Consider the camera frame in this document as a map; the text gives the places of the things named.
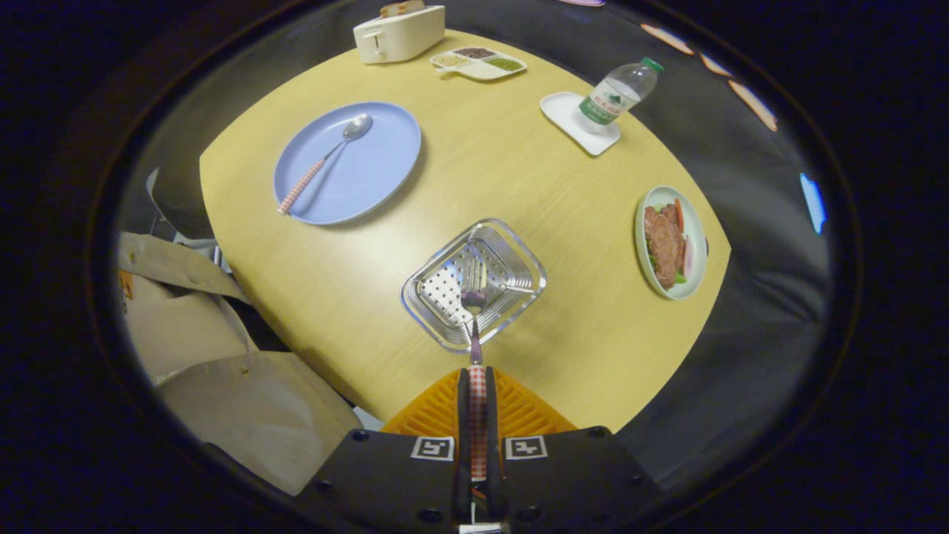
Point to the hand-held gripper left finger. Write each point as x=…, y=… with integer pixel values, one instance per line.
x=463, y=415

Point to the white divided grain dish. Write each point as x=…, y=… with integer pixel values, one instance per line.
x=482, y=71

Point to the square metal strainer basket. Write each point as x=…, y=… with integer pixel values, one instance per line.
x=445, y=289

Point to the white chair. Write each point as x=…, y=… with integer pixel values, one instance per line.
x=153, y=194

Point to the clear water bottle green cap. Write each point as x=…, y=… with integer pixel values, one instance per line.
x=619, y=93

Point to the plate of meat and vegetables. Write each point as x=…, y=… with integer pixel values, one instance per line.
x=663, y=245

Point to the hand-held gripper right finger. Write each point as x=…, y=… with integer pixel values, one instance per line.
x=491, y=415

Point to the white square coaster tray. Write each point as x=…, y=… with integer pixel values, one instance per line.
x=560, y=111

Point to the cream toaster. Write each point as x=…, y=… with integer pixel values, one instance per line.
x=404, y=37

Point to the toast slice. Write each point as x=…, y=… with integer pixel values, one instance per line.
x=391, y=9
x=414, y=7

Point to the blue round plate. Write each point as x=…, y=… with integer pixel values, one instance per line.
x=371, y=170

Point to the beige printed jacket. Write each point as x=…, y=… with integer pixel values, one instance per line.
x=222, y=400

